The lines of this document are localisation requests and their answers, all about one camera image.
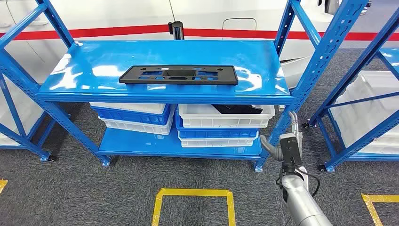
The blue metal shelf rack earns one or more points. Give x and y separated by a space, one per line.
174 53
21 141
358 146

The black plastic part in crate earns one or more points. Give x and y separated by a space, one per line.
237 109

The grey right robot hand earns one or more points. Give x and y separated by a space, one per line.
269 146

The yellow floor tape square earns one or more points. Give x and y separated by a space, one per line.
378 198
2 184

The black plastic plate bracket part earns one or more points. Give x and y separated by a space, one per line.
134 76

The large white plastic crate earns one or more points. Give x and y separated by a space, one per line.
364 112
18 109

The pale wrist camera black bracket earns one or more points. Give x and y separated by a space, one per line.
290 149

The black stanchion post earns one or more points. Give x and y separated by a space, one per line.
177 30

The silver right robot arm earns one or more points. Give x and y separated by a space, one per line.
299 199

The white car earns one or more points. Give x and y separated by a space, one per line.
124 12

